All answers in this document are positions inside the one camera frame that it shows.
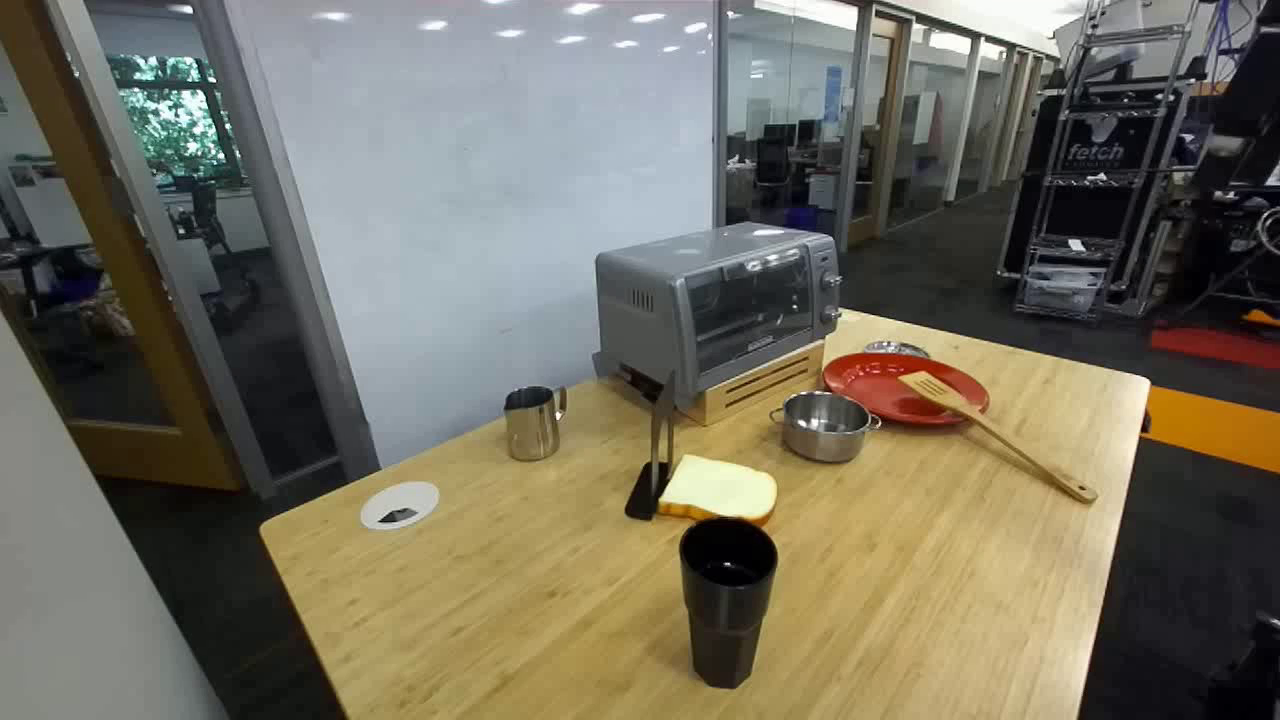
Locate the orange floor mat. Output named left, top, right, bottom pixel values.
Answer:
left=1139, top=384, right=1280, bottom=479

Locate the slice of white bread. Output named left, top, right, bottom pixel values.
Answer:
left=656, top=452, right=779, bottom=528

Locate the red plate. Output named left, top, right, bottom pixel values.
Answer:
left=818, top=346, right=997, bottom=433

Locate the silver toaster oven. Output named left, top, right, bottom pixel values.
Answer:
left=593, top=218, right=848, bottom=410

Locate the white table cable grommet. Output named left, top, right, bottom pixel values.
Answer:
left=355, top=475, right=445, bottom=535

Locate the wooden spatula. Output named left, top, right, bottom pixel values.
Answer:
left=897, top=368, right=1100, bottom=506

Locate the black plastic tumbler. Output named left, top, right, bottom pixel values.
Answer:
left=676, top=516, right=779, bottom=691

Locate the small steel pot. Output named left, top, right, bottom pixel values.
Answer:
left=768, top=388, right=884, bottom=466

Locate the wooden slatted trivet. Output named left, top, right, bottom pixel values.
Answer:
left=690, top=341, right=828, bottom=429

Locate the small steel lid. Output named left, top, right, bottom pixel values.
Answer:
left=861, top=334, right=936, bottom=364

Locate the grey partition post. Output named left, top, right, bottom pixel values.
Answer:
left=708, top=0, right=735, bottom=233

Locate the red floor mat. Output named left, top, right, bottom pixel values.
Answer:
left=1148, top=318, right=1280, bottom=381

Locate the steel milk jug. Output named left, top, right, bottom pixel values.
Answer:
left=501, top=384, right=572, bottom=465

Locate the glass door wooden frame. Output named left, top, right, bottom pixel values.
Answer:
left=0, top=0, right=378, bottom=497

